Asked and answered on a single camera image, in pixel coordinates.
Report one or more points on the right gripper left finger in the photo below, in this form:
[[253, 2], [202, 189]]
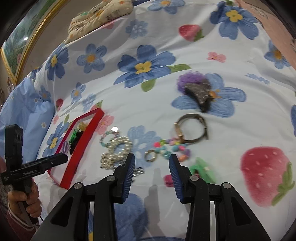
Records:
[[123, 179]]

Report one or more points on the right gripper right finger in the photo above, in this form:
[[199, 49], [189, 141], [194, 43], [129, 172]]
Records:
[[180, 176]]

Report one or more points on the gold mesh band watch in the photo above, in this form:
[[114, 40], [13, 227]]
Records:
[[190, 128]]

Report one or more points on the red jewelry box tray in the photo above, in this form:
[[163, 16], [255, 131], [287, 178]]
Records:
[[64, 174]]

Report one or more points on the person's left hand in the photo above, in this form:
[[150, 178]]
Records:
[[34, 204]]

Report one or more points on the black scrunchie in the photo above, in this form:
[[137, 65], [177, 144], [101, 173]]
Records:
[[73, 145]]

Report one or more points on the green sequin hair clip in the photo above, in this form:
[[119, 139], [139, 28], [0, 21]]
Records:
[[73, 136]]

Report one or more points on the yellow hair clip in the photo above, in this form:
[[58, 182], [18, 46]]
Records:
[[82, 126]]

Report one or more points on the light blue floral pillow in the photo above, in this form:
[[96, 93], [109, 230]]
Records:
[[32, 111]]

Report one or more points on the purple fluffy hair clip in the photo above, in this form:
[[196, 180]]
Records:
[[196, 86]]

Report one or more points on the floral bed sheet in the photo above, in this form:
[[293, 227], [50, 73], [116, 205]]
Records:
[[131, 71]]

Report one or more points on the gold framed painting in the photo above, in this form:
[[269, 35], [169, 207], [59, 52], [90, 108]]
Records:
[[16, 49]]

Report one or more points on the cream patterned folded blanket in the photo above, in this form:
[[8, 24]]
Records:
[[99, 15]]

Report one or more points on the pink cloth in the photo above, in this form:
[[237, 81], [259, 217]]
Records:
[[276, 30]]

